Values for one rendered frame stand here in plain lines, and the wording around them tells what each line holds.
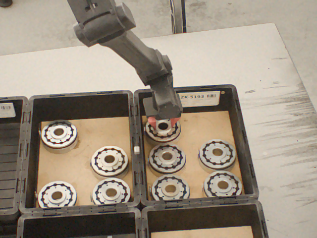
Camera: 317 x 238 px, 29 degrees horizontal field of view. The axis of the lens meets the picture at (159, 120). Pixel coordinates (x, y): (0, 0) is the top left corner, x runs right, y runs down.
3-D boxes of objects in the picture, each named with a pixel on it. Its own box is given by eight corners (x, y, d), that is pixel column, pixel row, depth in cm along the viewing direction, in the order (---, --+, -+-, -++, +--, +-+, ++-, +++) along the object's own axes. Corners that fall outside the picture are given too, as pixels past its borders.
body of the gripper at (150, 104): (183, 114, 168) (184, 96, 162) (146, 120, 167) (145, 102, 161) (178, 97, 172) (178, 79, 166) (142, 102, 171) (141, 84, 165)
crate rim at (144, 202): (133, 94, 178) (132, 89, 176) (235, 89, 179) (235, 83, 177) (140, 211, 152) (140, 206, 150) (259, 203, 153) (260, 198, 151)
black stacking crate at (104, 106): (35, 122, 184) (29, 96, 175) (133, 116, 185) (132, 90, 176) (27, 238, 158) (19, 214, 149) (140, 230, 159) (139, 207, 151)
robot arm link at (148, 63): (119, -6, 117) (69, 17, 119) (128, 21, 116) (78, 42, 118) (170, 52, 158) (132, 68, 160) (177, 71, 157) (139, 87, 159)
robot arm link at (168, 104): (165, 51, 155) (134, 64, 156) (174, 83, 148) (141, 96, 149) (181, 79, 164) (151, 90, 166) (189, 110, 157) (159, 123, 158)
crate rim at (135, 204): (29, 100, 176) (28, 94, 175) (132, 94, 178) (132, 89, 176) (20, 219, 150) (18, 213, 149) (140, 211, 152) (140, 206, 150)
